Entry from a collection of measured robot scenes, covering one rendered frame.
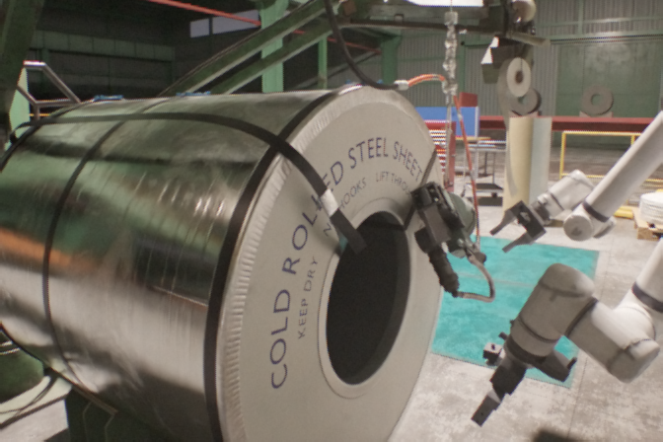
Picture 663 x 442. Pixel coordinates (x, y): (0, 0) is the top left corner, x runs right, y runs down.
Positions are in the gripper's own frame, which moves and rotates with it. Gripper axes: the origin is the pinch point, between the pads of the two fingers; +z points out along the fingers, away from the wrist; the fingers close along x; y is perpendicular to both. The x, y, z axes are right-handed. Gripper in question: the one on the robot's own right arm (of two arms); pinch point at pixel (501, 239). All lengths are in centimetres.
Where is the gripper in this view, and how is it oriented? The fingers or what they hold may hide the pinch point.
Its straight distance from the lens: 169.3
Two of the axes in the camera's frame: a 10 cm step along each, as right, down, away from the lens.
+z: -7.4, 6.1, 2.9
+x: 3.8, 7.3, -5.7
